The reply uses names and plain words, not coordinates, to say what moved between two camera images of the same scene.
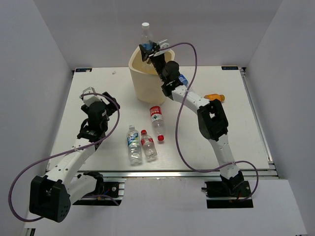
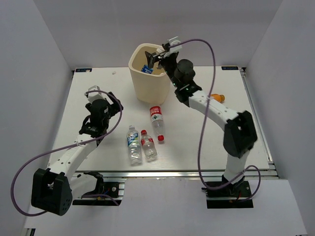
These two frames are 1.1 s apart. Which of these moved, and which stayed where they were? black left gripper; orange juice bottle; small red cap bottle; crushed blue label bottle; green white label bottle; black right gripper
Moved: crushed blue label bottle; black right gripper
Stayed: small red cap bottle; green white label bottle; black left gripper; orange juice bottle
